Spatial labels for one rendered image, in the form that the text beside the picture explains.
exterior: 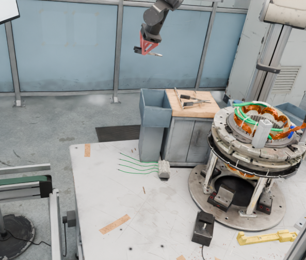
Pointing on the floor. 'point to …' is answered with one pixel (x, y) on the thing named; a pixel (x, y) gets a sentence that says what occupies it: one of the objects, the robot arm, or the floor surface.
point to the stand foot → (8, 248)
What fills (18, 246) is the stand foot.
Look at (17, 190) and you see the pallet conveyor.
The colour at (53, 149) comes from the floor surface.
